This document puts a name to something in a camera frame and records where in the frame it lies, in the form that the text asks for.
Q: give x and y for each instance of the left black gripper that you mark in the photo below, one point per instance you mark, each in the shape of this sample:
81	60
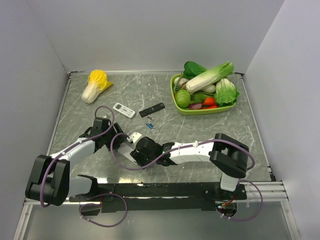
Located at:
119	138

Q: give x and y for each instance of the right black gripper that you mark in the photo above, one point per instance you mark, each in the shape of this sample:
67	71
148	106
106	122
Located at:
138	155

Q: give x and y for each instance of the white grey-faced remote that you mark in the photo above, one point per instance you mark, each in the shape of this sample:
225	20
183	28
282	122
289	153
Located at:
125	151

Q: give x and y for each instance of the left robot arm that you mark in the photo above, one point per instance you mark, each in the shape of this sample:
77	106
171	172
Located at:
50	182

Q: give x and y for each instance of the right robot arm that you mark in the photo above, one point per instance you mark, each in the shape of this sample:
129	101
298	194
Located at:
226	153

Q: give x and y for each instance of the white air conditioner remote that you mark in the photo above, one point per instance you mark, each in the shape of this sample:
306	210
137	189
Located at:
127	112

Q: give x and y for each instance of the black slim remote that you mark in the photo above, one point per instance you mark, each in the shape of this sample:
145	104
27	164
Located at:
151	110

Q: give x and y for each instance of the green plastic basket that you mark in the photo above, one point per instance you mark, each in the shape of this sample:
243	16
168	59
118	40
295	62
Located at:
190	112

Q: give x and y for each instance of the yellow napa cabbage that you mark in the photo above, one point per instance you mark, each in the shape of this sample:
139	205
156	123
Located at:
96	84

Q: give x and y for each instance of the round green cabbage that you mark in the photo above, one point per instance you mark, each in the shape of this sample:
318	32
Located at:
183	98

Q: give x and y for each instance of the purple onion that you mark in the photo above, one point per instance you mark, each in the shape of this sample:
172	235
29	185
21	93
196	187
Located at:
195	106

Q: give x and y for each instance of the brown mushroom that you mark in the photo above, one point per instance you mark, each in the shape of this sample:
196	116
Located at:
183	86

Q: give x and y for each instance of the white garlic bulb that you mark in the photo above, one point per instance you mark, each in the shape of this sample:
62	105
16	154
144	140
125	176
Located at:
179	81

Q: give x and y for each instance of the orange carrot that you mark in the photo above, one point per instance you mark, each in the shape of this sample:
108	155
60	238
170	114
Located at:
209	101

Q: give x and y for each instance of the white radish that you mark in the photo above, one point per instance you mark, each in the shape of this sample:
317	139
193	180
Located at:
211	88

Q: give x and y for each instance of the dark green spinach leaf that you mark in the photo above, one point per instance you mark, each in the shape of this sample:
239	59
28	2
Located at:
193	69

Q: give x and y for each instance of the green bok choy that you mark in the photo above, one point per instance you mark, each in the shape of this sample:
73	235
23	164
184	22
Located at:
226	93

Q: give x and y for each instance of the long green napa cabbage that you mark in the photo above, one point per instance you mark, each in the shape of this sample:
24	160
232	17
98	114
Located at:
210	76

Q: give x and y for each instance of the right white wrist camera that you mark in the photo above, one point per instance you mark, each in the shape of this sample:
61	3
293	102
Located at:
134	138

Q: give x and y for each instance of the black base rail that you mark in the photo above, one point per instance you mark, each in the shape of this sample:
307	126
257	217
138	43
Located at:
137	205

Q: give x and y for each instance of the aluminium frame rail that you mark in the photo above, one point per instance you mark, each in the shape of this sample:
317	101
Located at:
272	191

